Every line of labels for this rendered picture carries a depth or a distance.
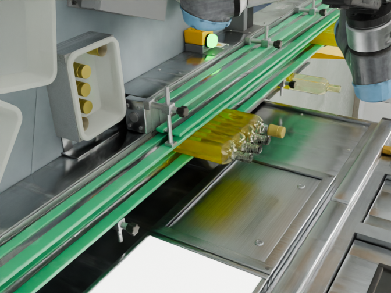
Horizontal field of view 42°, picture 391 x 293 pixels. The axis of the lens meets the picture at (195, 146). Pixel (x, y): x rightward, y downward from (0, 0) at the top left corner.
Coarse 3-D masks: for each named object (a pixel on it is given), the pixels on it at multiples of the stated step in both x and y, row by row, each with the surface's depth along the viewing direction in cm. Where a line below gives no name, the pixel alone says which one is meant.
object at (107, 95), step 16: (80, 48) 114; (112, 48) 124; (96, 64) 129; (112, 64) 127; (80, 80) 126; (96, 80) 131; (112, 80) 129; (80, 96) 127; (96, 96) 132; (112, 96) 131; (80, 112) 118; (96, 112) 133; (112, 112) 133; (80, 128) 119; (96, 128) 126
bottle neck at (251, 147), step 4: (244, 144) 140; (248, 144) 140; (252, 144) 139; (256, 144) 139; (260, 144) 139; (244, 148) 140; (248, 148) 139; (252, 148) 139; (256, 148) 138; (260, 148) 140; (252, 152) 140; (256, 152) 139; (260, 152) 140
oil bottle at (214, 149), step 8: (192, 136) 141; (200, 136) 141; (208, 136) 141; (216, 136) 141; (184, 144) 141; (192, 144) 140; (200, 144) 138; (208, 144) 137; (216, 144) 136; (224, 144) 136; (232, 144) 137; (184, 152) 143; (192, 152) 141; (200, 152) 140; (208, 152) 138; (216, 152) 136; (224, 152) 135; (232, 152) 136; (216, 160) 138; (224, 160) 136; (232, 160) 137
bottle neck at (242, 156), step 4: (236, 152) 135; (240, 152) 135; (244, 152) 135; (248, 152) 135; (236, 156) 135; (240, 156) 135; (244, 156) 134; (248, 156) 134; (252, 156) 136; (240, 160) 135; (244, 160) 135; (248, 160) 134
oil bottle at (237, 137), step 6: (204, 126) 147; (210, 126) 147; (216, 126) 146; (204, 132) 144; (210, 132) 143; (216, 132) 143; (222, 132) 143; (228, 132) 143; (234, 132) 143; (240, 132) 143; (228, 138) 140; (234, 138) 140; (240, 138) 140; (240, 144) 140
